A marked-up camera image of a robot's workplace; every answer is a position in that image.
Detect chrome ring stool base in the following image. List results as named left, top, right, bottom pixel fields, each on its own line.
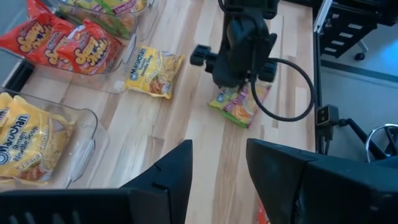
left=364, top=123, right=398, bottom=163

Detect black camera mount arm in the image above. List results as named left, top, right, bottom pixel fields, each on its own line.
left=338, top=117, right=388, bottom=161

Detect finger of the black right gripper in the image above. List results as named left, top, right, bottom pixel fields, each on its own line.
left=258, top=58, right=278, bottom=83
left=190, top=44, right=218, bottom=68

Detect green Lime Chili Shrimp pack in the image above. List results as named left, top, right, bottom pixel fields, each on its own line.
left=62, top=0, right=149, bottom=16
left=208, top=81, right=272, bottom=129
left=58, top=2, right=139, bottom=40

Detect clear plastic bin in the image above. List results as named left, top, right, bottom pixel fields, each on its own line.
left=40, top=0, right=167, bottom=43
left=0, top=9, right=139, bottom=95
left=0, top=88, right=110, bottom=191

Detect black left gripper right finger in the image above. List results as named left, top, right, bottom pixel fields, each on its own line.
left=246, top=138, right=398, bottom=224

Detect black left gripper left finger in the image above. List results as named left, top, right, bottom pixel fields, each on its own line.
left=0, top=139, right=194, bottom=224

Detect black panel with white stripes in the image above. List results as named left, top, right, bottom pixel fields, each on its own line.
left=315, top=6, right=379, bottom=59

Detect silver aluminium bracket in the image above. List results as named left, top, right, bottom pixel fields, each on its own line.
left=313, top=0, right=331, bottom=34

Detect black stereo camera box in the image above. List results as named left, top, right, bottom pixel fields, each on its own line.
left=315, top=105, right=340, bottom=128

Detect yellow Creamy Chicken ramen pack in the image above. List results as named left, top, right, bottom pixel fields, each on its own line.
left=0, top=91, right=15, bottom=128
left=125, top=45, right=185, bottom=100
left=0, top=94, right=76, bottom=185

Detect black looped camera cable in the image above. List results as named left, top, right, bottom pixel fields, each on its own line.
left=250, top=57, right=315, bottom=123

